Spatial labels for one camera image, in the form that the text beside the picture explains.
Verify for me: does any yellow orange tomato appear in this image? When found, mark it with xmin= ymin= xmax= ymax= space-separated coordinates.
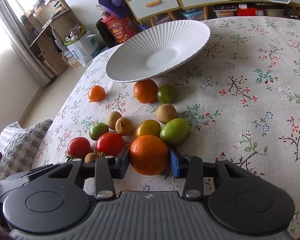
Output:
xmin=135 ymin=119 xmax=161 ymax=138

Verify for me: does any wooden bookshelf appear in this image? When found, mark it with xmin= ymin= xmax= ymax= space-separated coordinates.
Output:
xmin=25 ymin=0 xmax=82 ymax=77

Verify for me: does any grey checked cushion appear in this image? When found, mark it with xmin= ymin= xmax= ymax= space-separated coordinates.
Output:
xmin=0 ymin=119 xmax=53 ymax=180

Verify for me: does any large orange mandarin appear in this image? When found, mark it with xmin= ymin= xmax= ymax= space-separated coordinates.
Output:
xmin=129 ymin=135 xmax=169 ymax=176

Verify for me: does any blue lid storage box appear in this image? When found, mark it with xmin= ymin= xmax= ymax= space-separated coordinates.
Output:
xmin=179 ymin=8 xmax=204 ymax=21

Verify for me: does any green round tomato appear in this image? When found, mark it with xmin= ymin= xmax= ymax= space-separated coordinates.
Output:
xmin=89 ymin=122 xmax=109 ymax=141

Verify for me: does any black flat monitor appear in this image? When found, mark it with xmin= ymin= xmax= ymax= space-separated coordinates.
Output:
xmin=96 ymin=19 xmax=116 ymax=48

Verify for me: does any red box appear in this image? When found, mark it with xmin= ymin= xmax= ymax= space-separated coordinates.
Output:
xmin=235 ymin=8 xmax=264 ymax=17

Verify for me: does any small orange tomato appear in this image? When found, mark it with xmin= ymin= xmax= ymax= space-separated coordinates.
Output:
xmin=88 ymin=86 xmax=106 ymax=102

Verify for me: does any small brown longan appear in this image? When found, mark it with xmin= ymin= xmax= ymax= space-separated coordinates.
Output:
xmin=84 ymin=152 xmax=99 ymax=163

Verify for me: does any light green tomato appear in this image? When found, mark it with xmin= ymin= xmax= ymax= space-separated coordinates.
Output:
xmin=160 ymin=118 xmax=189 ymax=145

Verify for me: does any floral tablecloth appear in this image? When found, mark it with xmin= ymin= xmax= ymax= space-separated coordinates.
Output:
xmin=33 ymin=17 xmax=300 ymax=239

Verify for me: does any white ribbed plate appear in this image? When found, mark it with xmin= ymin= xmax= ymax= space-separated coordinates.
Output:
xmin=106 ymin=20 xmax=211 ymax=83

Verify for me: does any red tomato large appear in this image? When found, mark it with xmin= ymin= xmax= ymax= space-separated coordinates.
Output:
xmin=95 ymin=132 xmax=125 ymax=157

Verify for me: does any dark green tomato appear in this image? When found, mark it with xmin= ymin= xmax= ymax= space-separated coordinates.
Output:
xmin=157 ymin=85 xmax=177 ymax=104

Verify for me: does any purple plush toy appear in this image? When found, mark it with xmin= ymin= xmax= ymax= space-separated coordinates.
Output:
xmin=98 ymin=0 xmax=132 ymax=18

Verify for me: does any red snack bucket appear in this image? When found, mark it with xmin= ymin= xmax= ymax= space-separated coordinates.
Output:
xmin=101 ymin=14 xmax=138 ymax=43

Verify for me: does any grey curtain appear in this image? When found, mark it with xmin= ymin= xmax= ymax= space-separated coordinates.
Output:
xmin=0 ymin=0 xmax=53 ymax=87

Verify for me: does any white paper bag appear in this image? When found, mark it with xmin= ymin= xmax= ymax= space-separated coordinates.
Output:
xmin=64 ymin=30 xmax=101 ymax=66

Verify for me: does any clear storage box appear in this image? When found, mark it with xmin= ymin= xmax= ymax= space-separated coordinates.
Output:
xmin=213 ymin=4 xmax=237 ymax=18

